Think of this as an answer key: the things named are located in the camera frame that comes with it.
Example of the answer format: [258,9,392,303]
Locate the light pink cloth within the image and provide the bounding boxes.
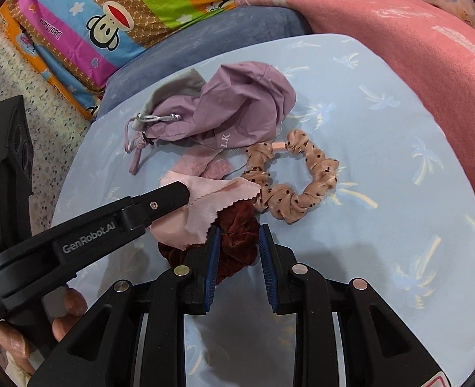
[149,171,261,251]

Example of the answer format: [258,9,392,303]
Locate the pink mesh sachet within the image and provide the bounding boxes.
[171,145,246,180]

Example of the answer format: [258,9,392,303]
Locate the dark red velvet scrunchie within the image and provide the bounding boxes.
[150,200,259,284]

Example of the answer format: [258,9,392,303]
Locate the grey drawstring pouch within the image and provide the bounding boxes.
[141,68,206,115]

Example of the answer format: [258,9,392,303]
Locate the tan polka-dot scrunchie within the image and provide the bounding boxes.
[242,128,340,224]

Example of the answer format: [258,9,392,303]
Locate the purple drawstring pouch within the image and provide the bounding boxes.
[125,61,296,175]

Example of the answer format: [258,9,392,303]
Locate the person's left hand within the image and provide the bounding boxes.
[0,288,87,386]

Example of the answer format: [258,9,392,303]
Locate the light blue palm-print cloth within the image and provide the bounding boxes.
[52,34,475,386]

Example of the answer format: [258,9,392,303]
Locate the colourful monkey print pillow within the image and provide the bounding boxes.
[0,0,240,120]

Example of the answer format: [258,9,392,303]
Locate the blue-grey velvet cushion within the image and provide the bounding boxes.
[98,6,313,117]

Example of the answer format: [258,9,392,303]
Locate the pink blanket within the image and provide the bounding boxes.
[236,0,475,193]

